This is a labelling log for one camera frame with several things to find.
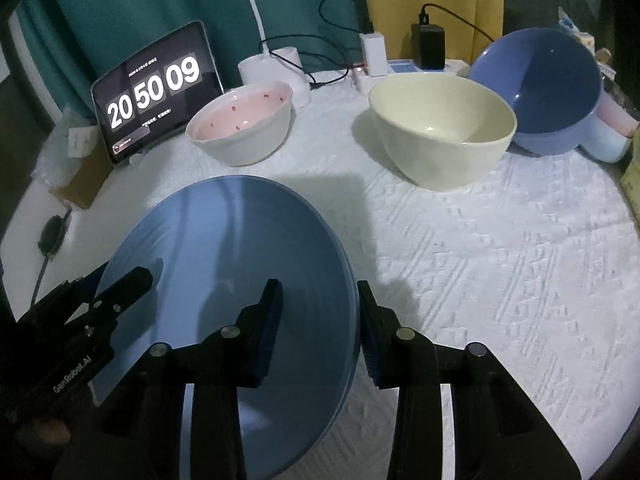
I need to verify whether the black charger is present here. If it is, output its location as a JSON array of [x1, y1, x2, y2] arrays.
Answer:
[[411, 22, 446, 70]]

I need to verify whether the white power strip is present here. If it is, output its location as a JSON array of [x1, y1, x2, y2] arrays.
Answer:
[[350, 57, 471, 92]]

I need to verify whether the white desk lamp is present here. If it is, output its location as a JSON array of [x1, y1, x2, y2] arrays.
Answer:
[[232, 0, 312, 108]]

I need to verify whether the small pink bowl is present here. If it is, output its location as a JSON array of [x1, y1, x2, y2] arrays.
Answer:
[[597, 92, 640, 138]]

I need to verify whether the cardboard box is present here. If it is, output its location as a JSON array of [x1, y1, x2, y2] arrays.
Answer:
[[47, 145, 118, 209]]

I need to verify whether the white charger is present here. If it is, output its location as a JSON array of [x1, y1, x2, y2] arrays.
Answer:
[[359, 32, 387, 77]]

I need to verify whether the blue plate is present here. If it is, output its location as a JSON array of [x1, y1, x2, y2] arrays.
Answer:
[[92, 175, 362, 480]]

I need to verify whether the white textured tablecloth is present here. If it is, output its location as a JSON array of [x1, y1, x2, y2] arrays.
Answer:
[[0, 62, 640, 480]]

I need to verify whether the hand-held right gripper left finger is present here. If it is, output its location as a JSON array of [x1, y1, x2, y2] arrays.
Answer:
[[52, 278, 284, 480]]

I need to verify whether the white bowl with pink inside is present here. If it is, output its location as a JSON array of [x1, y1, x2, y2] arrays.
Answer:
[[185, 80, 294, 167]]

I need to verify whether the clear plastic bag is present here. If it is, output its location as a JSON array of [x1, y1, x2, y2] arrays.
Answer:
[[32, 107, 101, 181]]

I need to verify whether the cream bowl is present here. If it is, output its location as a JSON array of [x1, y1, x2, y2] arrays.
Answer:
[[368, 74, 517, 192]]

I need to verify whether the black lamp cable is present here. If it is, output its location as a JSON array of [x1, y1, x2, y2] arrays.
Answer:
[[259, 34, 362, 85]]

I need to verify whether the tablet showing clock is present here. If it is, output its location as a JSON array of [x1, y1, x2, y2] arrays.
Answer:
[[91, 20, 225, 166]]

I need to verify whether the blue white packet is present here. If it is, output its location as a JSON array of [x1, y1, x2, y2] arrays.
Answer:
[[557, 7, 596, 51]]

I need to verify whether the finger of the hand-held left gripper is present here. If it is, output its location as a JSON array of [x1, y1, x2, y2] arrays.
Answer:
[[84, 266, 154, 334], [16, 261, 109, 329]]

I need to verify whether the black charger cable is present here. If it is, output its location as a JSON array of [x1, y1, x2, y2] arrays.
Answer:
[[418, 2, 497, 42]]

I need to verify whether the teal curtain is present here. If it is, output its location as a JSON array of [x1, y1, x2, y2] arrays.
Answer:
[[15, 0, 371, 121]]

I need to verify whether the black round disc device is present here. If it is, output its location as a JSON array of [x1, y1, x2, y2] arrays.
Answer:
[[37, 215, 68, 256]]

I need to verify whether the person's left hand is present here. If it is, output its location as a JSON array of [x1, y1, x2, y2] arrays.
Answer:
[[15, 412, 71, 453]]

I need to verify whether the white paper tag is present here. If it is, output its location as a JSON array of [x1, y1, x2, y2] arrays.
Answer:
[[67, 127, 101, 158]]

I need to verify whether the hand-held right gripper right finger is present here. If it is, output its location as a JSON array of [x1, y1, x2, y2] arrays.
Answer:
[[356, 281, 583, 480]]

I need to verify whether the small light blue bowl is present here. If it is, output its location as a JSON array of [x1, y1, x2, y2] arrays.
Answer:
[[580, 110, 633, 163]]

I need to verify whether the black looped cable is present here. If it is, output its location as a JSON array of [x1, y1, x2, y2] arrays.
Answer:
[[319, 0, 369, 56]]

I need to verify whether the large blue bowl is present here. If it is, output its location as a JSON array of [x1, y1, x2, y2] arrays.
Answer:
[[468, 27, 602, 157]]

